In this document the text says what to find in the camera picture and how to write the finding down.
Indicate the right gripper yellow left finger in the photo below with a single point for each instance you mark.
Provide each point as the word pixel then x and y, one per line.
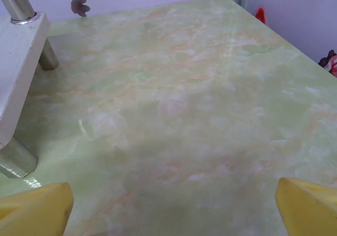
pixel 34 212

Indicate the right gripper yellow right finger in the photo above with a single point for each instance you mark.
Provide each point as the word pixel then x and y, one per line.
pixel 308 212

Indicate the white two-tier shelf metal legs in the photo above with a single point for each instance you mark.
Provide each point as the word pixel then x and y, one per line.
pixel 21 62

